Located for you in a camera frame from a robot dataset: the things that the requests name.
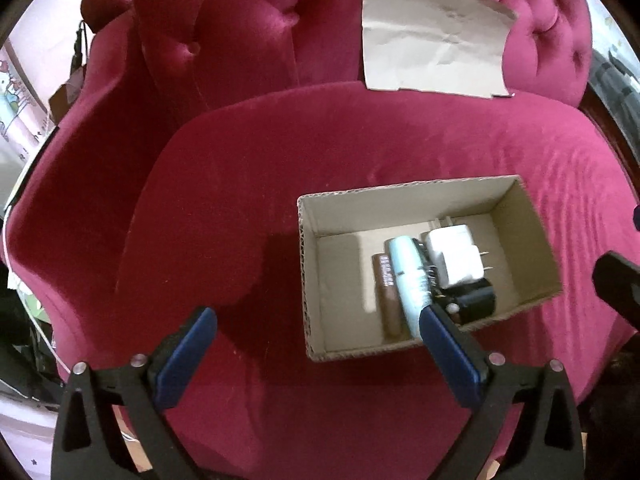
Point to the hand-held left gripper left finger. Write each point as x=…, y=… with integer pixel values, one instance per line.
x=185, y=355

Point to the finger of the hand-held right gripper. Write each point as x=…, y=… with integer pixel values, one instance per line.
x=617, y=275

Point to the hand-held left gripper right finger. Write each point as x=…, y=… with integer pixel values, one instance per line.
x=450, y=355

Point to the brown cosmetic tube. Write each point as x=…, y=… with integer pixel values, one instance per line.
x=387, y=300

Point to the small white charger plug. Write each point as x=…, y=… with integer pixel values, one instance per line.
x=457, y=270

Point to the light blue bottle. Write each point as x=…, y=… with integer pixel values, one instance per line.
x=407, y=280

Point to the cardboard box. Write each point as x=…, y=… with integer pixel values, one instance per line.
x=525, y=240

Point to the large white charger plug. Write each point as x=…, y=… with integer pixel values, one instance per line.
x=450, y=237

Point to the red velvet armchair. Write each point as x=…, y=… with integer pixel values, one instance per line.
x=225, y=185

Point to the grey cloth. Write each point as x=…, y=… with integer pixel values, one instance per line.
x=620, y=85

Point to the brown paper sheet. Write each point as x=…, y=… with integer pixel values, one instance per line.
x=435, y=35

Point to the cartoon wall poster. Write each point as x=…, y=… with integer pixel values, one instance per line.
x=20, y=105

